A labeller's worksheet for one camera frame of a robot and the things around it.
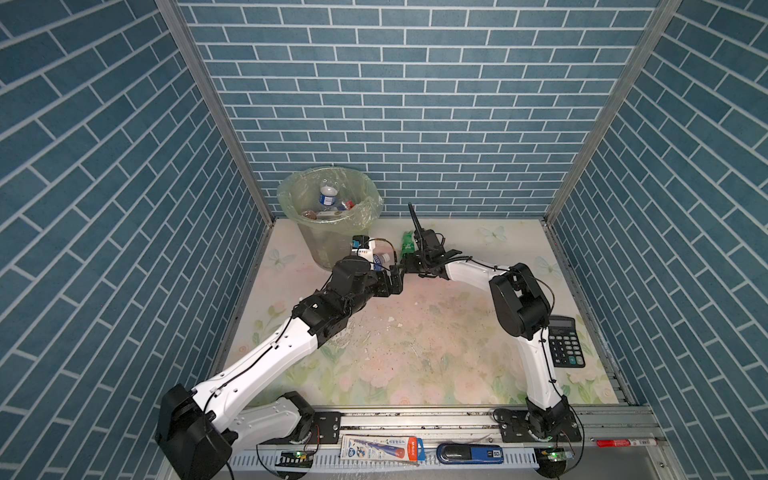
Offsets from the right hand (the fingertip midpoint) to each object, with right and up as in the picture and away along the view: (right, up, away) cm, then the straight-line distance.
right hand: (405, 259), depth 103 cm
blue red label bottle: (-21, +18, -2) cm, 28 cm away
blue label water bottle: (-26, +22, -4) cm, 34 cm away
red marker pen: (+52, -42, -33) cm, 75 cm away
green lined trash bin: (-26, +18, -1) cm, 32 cm away
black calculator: (+47, -26, -17) cm, 56 cm away
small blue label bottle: (-9, 0, -2) cm, 9 cm away
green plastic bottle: (+1, +5, +2) cm, 5 cm away
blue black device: (+14, -42, -37) cm, 58 cm away
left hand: (-4, -1, -29) cm, 29 cm away
